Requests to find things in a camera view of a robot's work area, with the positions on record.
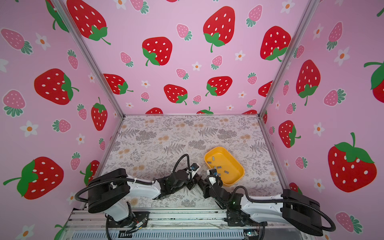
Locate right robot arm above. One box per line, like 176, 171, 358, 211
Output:
197, 175, 336, 237

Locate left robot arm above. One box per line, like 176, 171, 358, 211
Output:
75, 154, 200, 226

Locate yellow plastic tray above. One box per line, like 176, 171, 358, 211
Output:
205, 147, 245, 187

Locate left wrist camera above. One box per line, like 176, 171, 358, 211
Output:
188, 163, 200, 175

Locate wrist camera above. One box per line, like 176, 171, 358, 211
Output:
207, 169, 223, 187
188, 163, 200, 175

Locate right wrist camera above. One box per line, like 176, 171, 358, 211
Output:
207, 169, 223, 187

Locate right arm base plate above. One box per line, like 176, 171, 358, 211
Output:
224, 209, 268, 227

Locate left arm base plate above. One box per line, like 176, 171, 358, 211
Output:
107, 211, 150, 228

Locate aluminium frame rail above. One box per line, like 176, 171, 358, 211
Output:
58, 207, 317, 240

